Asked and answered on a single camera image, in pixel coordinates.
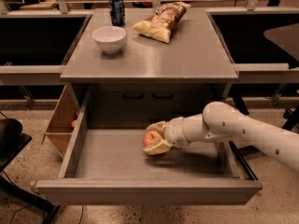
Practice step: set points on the blue soda can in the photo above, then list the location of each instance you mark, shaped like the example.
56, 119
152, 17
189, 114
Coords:
117, 12

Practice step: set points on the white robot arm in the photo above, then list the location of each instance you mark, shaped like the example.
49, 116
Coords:
217, 122

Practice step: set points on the wooden shelf box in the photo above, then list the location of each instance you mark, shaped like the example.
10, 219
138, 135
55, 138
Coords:
59, 130

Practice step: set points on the white ceramic bowl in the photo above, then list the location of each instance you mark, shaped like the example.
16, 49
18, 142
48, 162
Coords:
110, 39

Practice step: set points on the grey open top drawer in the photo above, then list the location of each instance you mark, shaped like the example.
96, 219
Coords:
108, 167

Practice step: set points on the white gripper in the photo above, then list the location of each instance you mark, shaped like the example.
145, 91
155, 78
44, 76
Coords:
175, 132

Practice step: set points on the red apple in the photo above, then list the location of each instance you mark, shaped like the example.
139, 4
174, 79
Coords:
150, 137

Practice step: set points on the yellow brown chip bag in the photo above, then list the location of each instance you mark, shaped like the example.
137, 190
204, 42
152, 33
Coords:
165, 20

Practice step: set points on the black chair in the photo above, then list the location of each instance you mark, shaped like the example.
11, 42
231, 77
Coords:
12, 142

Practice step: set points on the small orange ball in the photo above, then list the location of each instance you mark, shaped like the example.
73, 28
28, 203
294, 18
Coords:
73, 123

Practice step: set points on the grey counter cabinet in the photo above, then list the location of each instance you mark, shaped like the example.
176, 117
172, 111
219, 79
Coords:
147, 80

